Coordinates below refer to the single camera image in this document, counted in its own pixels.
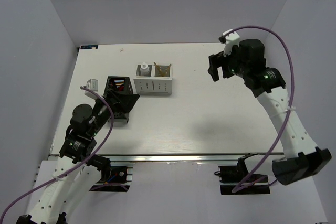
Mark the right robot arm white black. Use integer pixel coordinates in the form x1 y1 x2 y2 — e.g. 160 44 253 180
208 39 332 185

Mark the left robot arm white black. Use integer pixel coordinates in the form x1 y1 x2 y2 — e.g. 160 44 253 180
17 89 140 223

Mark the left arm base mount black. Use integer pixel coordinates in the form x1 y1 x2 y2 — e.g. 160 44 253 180
90 162 133 193

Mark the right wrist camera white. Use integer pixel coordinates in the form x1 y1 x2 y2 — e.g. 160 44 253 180
218 29 240 57

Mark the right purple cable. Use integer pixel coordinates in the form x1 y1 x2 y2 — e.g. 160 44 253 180
228 26 294 194

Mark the black mesh organizer box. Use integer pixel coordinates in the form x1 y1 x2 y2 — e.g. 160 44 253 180
103 76 133 124

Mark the white slotted organizer box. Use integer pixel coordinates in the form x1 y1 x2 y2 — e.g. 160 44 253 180
133 63 173 95

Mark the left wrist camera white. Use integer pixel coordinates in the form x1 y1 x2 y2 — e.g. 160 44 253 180
84 79 99 99

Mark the gold makeup pencil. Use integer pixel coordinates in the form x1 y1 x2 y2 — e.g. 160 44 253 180
154 62 165 77
160 64 172 77

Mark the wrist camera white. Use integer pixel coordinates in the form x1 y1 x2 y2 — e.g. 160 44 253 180
218 29 240 57
84 79 99 99

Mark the blue label sticker left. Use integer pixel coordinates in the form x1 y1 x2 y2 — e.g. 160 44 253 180
80 45 98 50

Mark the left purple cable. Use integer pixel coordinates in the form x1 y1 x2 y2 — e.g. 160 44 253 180
0 86 129 219

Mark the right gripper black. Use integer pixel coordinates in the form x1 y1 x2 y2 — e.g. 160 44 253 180
207 42 248 82

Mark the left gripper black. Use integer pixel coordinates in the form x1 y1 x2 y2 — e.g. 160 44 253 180
89 88 140 136

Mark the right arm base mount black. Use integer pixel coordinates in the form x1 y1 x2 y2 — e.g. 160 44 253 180
214 166 270 195

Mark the purple cable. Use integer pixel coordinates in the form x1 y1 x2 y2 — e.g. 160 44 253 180
0 86 129 219
228 26 294 194

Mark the white spray bottle teal base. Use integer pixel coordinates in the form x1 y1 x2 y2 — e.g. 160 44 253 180
140 62 151 77

